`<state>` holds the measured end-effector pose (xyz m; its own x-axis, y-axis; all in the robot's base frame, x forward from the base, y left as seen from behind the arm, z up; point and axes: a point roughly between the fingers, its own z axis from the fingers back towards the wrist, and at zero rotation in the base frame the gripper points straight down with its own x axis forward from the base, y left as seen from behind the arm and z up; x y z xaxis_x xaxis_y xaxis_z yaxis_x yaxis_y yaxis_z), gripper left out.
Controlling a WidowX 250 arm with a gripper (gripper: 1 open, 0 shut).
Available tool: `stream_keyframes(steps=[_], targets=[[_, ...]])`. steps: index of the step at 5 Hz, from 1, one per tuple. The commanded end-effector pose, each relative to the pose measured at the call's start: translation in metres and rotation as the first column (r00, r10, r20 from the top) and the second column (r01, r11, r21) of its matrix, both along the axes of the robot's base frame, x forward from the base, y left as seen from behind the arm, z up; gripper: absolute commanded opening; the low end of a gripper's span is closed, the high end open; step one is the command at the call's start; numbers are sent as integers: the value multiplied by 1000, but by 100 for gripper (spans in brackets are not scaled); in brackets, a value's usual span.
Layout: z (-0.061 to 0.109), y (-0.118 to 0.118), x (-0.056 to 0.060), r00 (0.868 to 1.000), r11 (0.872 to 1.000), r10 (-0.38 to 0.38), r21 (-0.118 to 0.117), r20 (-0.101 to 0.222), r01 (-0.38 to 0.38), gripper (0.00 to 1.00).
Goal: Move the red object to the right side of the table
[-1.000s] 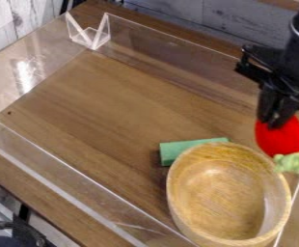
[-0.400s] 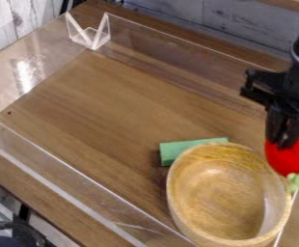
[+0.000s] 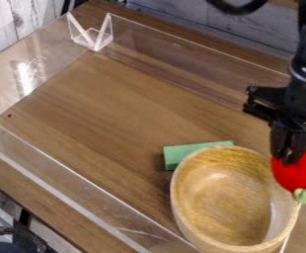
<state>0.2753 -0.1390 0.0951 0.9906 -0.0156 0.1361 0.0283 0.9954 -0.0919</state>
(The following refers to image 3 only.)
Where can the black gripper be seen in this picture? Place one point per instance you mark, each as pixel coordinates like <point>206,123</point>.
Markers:
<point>282,105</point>

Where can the red felt strawberry toy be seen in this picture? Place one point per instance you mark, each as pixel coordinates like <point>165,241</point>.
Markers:
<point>290,176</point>

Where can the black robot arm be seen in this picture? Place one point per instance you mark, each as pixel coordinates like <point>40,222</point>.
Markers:
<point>297,66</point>

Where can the wooden bowl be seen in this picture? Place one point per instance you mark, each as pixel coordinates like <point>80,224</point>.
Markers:
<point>230,208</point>

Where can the green rectangular block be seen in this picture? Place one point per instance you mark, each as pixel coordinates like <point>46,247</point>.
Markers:
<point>177,152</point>

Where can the black clamp base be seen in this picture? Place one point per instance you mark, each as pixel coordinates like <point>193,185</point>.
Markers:
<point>23,240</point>

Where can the clear acrylic front wall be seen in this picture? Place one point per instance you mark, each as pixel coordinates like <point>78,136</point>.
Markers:
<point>89,216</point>

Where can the clear acrylic corner bracket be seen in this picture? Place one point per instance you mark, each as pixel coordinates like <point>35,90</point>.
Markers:
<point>91,38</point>

